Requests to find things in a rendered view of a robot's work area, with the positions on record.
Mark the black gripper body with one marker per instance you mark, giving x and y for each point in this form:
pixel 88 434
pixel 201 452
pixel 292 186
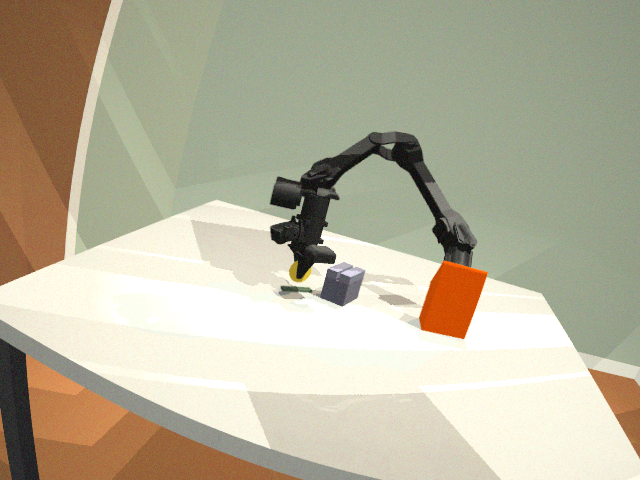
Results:
pixel 313 227

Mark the gold coin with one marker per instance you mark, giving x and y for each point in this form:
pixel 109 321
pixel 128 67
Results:
pixel 293 271

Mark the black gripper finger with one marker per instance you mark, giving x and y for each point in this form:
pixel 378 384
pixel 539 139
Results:
pixel 303 265
pixel 293 250

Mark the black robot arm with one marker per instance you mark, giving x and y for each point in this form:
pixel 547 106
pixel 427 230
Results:
pixel 316 186

